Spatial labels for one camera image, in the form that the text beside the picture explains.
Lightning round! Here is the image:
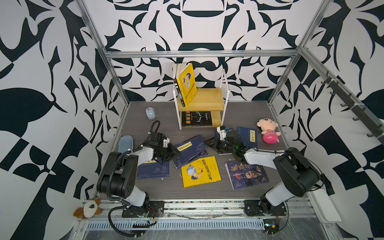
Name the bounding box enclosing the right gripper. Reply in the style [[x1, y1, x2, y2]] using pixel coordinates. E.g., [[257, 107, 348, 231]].
[[204, 137, 237, 155]]

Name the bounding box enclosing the navy book yellow label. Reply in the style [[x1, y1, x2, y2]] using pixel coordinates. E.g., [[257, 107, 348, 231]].
[[173, 135, 208, 169]]

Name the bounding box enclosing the yellow cartoon book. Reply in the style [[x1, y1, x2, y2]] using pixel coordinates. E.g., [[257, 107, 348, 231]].
[[178, 63, 197, 107], [181, 156, 221, 188]]

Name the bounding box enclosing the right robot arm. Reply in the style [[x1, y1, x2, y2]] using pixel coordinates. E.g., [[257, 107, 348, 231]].
[[206, 126, 324, 216]]

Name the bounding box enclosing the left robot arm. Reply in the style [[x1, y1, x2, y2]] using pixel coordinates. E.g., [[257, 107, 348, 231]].
[[97, 120, 180, 238]]

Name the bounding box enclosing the light blue alarm clock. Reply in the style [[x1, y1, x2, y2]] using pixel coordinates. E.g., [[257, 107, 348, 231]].
[[145, 107, 157, 122]]

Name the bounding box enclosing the black Murphy law book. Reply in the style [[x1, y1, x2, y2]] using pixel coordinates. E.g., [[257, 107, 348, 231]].
[[181, 111, 213, 127]]

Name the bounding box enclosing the plush doll pink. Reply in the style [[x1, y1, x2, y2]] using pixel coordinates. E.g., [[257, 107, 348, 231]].
[[257, 118, 281, 144]]

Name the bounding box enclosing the black barcode book on shelf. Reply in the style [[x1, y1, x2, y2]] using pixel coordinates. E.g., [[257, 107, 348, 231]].
[[172, 64, 186, 107]]

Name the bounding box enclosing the white wooden book shelf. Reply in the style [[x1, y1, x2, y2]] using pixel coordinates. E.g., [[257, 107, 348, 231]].
[[173, 69, 231, 130]]

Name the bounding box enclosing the brown white plush toy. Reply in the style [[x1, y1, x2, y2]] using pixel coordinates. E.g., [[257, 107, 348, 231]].
[[73, 199, 102, 220]]

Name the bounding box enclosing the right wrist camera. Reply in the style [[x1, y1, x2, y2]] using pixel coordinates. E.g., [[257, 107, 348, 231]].
[[216, 126, 229, 141]]

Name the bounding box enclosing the wall hook rail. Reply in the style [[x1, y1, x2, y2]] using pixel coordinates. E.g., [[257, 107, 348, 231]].
[[322, 71, 384, 145]]

